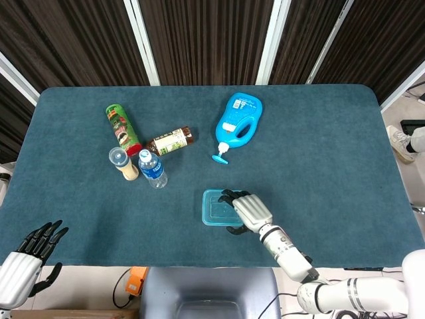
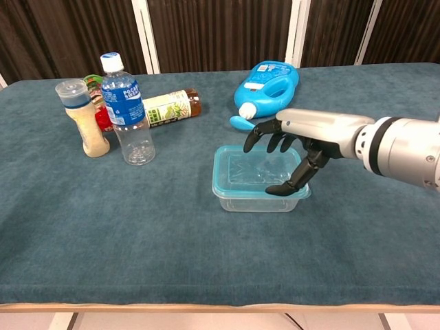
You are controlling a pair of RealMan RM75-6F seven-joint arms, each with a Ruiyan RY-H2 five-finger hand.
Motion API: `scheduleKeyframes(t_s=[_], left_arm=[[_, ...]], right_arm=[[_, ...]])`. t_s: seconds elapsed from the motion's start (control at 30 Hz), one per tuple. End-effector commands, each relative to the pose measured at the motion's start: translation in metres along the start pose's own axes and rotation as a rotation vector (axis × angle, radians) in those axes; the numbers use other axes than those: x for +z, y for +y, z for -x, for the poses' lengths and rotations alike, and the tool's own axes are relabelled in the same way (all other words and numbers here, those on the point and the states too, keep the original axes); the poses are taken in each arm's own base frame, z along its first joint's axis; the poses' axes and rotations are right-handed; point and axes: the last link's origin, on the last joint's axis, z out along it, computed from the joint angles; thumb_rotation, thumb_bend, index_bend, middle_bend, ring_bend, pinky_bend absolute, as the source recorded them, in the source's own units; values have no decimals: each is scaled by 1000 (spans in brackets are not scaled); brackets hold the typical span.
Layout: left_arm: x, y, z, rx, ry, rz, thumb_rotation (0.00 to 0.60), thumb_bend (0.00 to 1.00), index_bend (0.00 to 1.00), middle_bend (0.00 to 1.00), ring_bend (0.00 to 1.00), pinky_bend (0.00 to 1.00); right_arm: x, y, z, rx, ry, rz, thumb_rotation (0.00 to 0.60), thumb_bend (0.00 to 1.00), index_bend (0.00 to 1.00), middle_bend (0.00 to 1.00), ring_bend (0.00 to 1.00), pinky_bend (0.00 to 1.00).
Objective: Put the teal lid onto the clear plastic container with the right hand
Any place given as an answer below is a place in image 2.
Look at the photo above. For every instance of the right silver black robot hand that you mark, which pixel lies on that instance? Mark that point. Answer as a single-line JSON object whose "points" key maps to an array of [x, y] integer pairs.
{"points": [[319, 129]]}

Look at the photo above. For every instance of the translucent blue container lid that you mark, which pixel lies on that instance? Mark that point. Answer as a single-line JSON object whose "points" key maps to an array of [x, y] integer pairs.
{"points": [[233, 172]]}

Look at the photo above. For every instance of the clear plastic food container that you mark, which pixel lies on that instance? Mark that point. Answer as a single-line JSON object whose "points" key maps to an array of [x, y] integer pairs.
{"points": [[254, 205]]}

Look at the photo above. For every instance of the blue detergent pump bottle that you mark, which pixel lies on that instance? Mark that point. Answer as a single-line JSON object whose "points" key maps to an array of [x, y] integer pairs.
{"points": [[249, 97]]}

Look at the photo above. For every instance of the brown tea bottle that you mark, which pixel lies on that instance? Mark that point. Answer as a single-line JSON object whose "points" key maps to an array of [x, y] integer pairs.
{"points": [[168, 108]]}

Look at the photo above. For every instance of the clear bottle with blue label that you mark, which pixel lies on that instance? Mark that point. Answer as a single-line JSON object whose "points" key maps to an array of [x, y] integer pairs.
{"points": [[124, 103]]}

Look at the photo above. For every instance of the white table leg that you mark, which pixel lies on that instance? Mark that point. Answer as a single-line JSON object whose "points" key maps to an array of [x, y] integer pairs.
{"points": [[395, 322], [62, 321]]}

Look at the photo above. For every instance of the seasoning shaker with clear cap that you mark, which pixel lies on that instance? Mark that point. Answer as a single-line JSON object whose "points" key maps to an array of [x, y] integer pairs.
{"points": [[91, 134]]}

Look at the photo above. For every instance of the teal table cloth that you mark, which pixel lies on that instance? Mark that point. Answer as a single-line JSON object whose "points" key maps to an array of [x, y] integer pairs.
{"points": [[103, 223]]}

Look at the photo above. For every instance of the white partition frame post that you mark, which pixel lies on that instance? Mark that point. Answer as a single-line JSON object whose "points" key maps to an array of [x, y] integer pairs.
{"points": [[368, 34], [295, 34], [2, 82], [146, 38]]}

